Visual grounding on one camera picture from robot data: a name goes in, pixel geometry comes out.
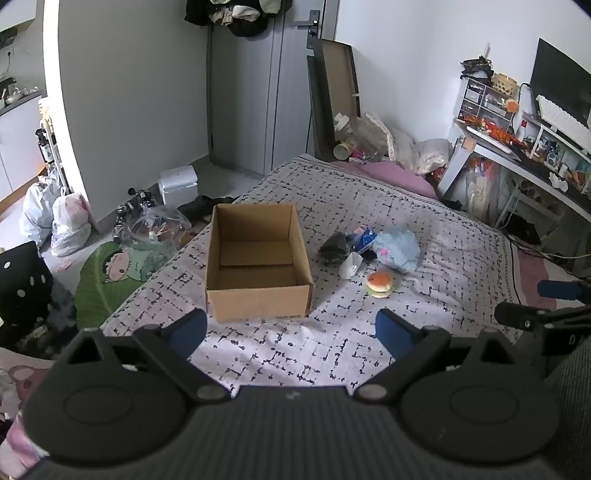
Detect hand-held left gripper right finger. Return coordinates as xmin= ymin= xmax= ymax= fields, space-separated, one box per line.
xmin=353 ymin=308 xmax=532 ymax=401

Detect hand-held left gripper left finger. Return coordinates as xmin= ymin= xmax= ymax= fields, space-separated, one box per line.
xmin=59 ymin=308 xmax=232 ymax=404

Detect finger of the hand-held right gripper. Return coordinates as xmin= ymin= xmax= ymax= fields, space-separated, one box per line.
xmin=494 ymin=302 xmax=591 ymax=331
xmin=537 ymin=280 xmax=591 ymax=305

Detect burger soft toy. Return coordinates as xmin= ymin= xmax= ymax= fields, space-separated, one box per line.
xmin=366 ymin=271 xmax=395 ymax=299

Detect light blue plush toy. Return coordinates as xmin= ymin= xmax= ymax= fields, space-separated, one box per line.
xmin=372 ymin=227 xmax=422 ymax=274

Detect blue and white packet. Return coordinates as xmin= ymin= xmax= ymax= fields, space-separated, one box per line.
xmin=348 ymin=225 xmax=377 ymax=252

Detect brown cardboard box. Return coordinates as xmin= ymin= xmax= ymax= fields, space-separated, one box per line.
xmin=204 ymin=203 xmax=315 ymax=323

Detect black and white soft toy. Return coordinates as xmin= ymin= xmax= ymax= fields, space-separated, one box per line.
xmin=338 ymin=248 xmax=379 ymax=279

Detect person's grey clothing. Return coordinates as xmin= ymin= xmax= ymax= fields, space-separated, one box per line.
xmin=544 ymin=353 xmax=591 ymax=480

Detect green cartoon rug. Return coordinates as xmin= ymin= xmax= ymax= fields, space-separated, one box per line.
xmin=75 ymin=240 xmax=181 ymax=330

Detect grey plush toy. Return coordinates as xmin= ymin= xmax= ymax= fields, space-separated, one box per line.
xmin=318 ymin=232 xmax=352 ymax=265

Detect clear plastic bag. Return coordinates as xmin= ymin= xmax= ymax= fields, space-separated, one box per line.
xmin=115 ymin=207 xmax=192 ymax=254

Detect black cloth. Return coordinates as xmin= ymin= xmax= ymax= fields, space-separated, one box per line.
xmin=178 ymin=196 xmax=236 ymax=223

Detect black patterned white bedspread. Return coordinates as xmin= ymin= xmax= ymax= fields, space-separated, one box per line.
xmin=99 ymin=154 xmax=527 ymax=398

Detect black tripod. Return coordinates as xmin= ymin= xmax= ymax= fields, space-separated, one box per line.
xmin=115 ymin=187 xmax=158 ymax=219

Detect white desk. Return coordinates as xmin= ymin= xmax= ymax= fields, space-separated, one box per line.
xmin=436 ymin=117 xmax=591 ymax=232

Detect white small box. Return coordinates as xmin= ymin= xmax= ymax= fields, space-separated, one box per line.
xmin=158 ymin=166 xmax=200 ymax=206

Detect pink pillow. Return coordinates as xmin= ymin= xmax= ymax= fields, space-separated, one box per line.
xmin=332 ymin=159 xmax=439 ymax=201

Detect white and red plastic bag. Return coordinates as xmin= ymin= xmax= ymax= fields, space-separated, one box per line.
xmin=50 ymin=193 xmax=92 ymax=257

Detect black polka dot cushion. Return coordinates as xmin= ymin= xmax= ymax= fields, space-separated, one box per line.
xmin=0 ymin=241 xmax=55 ymax=347

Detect white keyboard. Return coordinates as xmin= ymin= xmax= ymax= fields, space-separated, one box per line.
xmin=536 ymin=95 xmax=591 ymax=140

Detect white cloth bundle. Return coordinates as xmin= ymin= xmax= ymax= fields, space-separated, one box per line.
xmin=392 ymin=128 xmax=455 ymax=176

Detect pink cartoon blanket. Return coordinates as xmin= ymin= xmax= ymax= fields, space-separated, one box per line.
xmin=0 ymin=346 xmax=61 ymax=480

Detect grey plastic bag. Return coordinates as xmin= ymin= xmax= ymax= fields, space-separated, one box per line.
xmin=21 ymin=182 xmax=61 ymax=247

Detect clear plastic jar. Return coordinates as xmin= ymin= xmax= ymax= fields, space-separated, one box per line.
xmin=333 ymin=113 xmax=387 ymax=158

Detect desk drawer organizer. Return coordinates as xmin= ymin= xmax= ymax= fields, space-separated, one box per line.
xmin=459 ymin=76 xmax=518 ymax=132

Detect cream lace cloth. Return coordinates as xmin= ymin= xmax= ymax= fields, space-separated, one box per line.
xmin=365 ymin=113 xmax=403 ymax=158

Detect black monitor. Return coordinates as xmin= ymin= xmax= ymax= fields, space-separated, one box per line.
xmin=530 ymin=38 xmax=591 ymax=130

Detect wicker basket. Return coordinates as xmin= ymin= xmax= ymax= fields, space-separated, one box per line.
xmin=492 ymin=73 xmax=519 ymax=96

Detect rack with bottles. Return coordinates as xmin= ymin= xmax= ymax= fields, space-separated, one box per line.
xmin=36 ymin=99 xmax=71 ymax=195

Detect black bag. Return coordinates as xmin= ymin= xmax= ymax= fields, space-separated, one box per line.
xmin=461 ymin=55 xmax=494 ymax=79

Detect grey door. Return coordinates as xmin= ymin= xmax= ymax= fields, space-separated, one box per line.
xmin=210 ymin=0 xmax=340 ymax=176

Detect kitchen counter with dishes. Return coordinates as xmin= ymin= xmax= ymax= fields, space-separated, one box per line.
xmin=0 ymin=76 xmax=48 ymax=117

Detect hanging clothes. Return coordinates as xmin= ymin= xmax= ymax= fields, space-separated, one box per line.
xmin=185 ymin=0 xmax=294 ymax=37

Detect black door handle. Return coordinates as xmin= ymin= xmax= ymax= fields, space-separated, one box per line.
xmin=295 ymin=11 xmax=320 ymax=38

